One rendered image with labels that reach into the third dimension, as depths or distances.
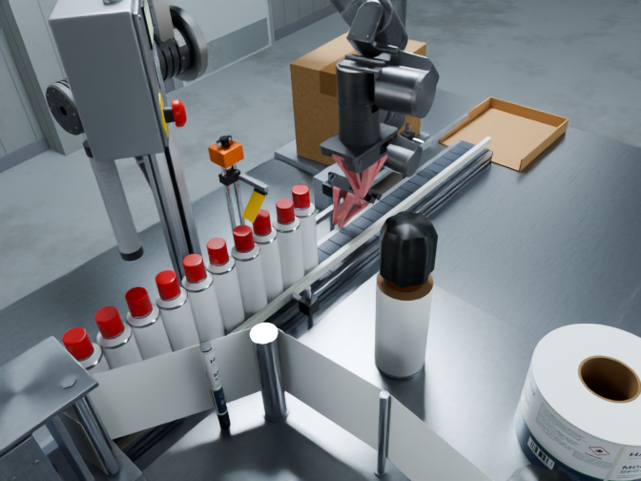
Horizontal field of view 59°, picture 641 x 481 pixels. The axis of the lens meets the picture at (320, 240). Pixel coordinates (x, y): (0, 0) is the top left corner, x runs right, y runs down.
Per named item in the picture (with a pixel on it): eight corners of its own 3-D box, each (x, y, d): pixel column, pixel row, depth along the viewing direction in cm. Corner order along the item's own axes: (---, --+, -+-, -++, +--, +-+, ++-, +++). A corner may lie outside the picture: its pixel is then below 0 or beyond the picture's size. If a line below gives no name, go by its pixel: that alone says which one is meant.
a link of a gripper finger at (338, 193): (343, 229, 114) (363, 188, 114) (318, 217, 118) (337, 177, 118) (359, 236, 120) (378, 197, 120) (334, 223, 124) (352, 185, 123)
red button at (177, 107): (160, 108, 74) (183, 105, 75) (160, 96, 77) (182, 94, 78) (167, 134, 77) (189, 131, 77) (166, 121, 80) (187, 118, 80)
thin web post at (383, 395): (382, 481, 81) (385, 403, 70) (370, 472, 82) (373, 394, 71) (389, 470, 82) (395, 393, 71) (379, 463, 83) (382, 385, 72)
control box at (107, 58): (94, 164, 75) (45, 18, 63) (103, 110, 88) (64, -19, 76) (171, 153, 77) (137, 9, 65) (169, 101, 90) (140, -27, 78)
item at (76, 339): (108, 440, 88) (66, 355, 75) (91, 422, 91) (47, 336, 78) (136, 418, 91) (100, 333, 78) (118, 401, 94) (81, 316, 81)
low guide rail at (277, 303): (164, 399, 92) (161, 391, 91) (160, 395, 93) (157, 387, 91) (490, 144, 153) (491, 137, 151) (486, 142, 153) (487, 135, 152)
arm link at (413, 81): (384, 34, 79) (361, -2, 71) (462, 47, 73) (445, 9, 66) (352, 113, 78) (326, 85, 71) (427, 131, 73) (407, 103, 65)
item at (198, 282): (212, 360, 100) (191, 275, 87) (193, 346, 103) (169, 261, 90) (233, 342, 103) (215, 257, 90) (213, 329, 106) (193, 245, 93)
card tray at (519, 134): (519, 172, 153) (522, 158, 151) (438, 143, 167) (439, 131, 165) (566, 131, 170) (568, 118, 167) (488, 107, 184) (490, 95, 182)
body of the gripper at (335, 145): (399, 139, 81) (401, 91, 76) (356, 170, 75) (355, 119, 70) (362, 128, 84) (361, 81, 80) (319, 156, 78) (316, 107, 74)
